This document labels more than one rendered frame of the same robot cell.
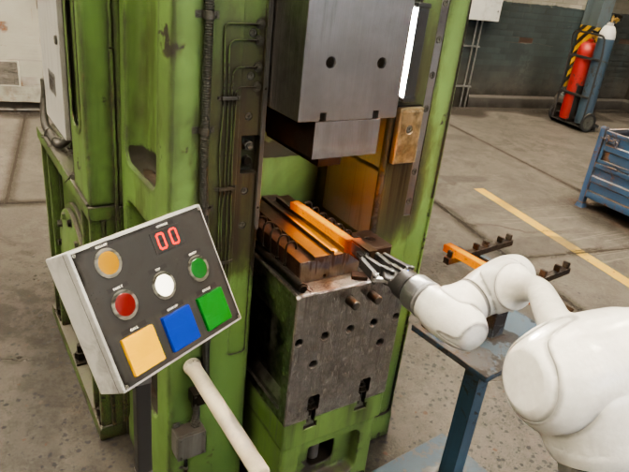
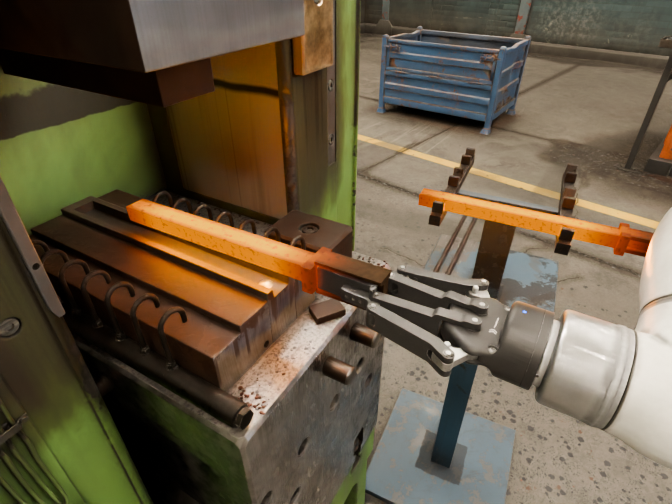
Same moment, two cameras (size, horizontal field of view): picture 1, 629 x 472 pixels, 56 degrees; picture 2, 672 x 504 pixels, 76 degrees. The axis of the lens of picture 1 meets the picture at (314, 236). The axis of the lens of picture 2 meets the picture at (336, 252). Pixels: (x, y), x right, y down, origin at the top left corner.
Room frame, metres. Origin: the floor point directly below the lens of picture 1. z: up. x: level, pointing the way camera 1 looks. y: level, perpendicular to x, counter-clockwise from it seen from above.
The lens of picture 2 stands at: (1.06, 0.04, 1.34)
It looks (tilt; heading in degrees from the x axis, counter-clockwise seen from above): 35 degrees down; 335
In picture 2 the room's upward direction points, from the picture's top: straight up
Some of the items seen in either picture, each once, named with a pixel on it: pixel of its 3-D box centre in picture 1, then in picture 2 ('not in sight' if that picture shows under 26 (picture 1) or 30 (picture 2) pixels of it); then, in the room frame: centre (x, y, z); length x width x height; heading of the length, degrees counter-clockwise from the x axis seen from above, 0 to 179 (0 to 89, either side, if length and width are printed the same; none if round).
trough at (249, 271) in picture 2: (300, 222); (165, 240); (1.65, 0.05, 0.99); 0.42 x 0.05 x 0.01; 35
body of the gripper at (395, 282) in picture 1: (400, 280); (493, 333); (1.27, -0.22, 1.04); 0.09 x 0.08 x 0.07; 34
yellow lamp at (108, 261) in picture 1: (108, 262); not in sight; (0.97, 0.38, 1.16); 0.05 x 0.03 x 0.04; 125
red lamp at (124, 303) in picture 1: (124, 304); not in sight; (0.95, 0.34, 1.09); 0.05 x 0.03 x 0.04; 125
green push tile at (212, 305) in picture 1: (212, 308); not in sight; (1.10, 0.20, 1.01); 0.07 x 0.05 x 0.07; 150
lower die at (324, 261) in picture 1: (293, 233); (157, 268); (1.63, 0.07, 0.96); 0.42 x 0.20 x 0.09; 35
